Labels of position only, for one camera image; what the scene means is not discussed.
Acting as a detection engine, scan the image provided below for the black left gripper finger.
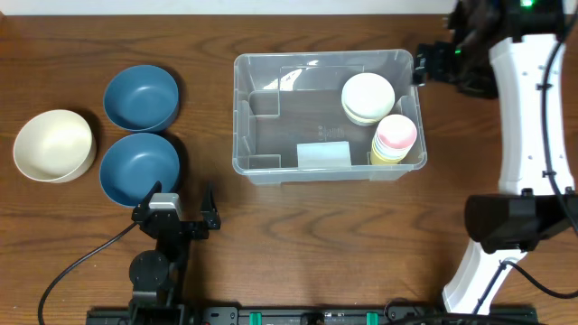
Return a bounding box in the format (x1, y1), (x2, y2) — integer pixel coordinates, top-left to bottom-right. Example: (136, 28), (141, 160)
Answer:
(132, 181), (162, 221)
(200, 183), (221, 229)

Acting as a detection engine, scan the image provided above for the blue bowl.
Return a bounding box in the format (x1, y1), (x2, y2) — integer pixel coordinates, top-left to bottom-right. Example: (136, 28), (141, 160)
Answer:
(103, 65), (180, 133)
(99, 133), (181, 207)

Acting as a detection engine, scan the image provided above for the white small bowl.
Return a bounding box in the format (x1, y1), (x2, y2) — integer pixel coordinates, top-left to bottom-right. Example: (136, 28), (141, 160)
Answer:
(341, 72), (396, 119)

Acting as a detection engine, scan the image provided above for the pink plastic cup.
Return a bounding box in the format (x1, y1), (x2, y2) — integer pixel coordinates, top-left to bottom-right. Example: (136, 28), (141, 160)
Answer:
(376, 115), (417, 150)

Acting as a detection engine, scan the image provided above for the yellow plastic cup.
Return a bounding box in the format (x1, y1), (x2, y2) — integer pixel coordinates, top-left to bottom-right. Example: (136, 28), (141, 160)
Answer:
(369, 146), (400, 165)

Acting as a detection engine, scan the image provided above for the cream large bowl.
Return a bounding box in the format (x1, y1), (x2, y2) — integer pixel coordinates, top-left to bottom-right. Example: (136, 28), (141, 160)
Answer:
(13, 109), (97, 183)

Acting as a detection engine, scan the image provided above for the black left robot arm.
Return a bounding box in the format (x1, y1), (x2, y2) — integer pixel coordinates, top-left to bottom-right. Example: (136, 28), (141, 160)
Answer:
(129, 181), (221, 325)

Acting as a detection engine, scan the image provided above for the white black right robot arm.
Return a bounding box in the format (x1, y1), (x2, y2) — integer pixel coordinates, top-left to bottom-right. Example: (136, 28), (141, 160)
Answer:
(413, 0), (577, 316)

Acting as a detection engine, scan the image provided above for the clear plastic storage bin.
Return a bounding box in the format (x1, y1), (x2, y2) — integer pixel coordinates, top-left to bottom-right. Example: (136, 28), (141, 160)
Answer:
(232, 49), (427, 185)

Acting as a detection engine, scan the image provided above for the black cable left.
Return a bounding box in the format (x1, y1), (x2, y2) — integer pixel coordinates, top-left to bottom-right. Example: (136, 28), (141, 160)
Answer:
(37, 220), (140, 325)

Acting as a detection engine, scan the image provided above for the black cable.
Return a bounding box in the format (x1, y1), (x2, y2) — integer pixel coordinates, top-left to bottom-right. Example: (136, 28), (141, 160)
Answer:
(37, 220), (140, 325)
(471, 8), (578, 317)

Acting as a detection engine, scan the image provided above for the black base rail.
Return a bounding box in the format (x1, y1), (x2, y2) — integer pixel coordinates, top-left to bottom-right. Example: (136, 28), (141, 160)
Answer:
(86, 302), (438, 325)

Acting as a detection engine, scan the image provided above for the black cable right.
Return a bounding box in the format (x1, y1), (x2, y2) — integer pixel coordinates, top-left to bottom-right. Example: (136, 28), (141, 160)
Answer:
(471, 8), (578, 317)

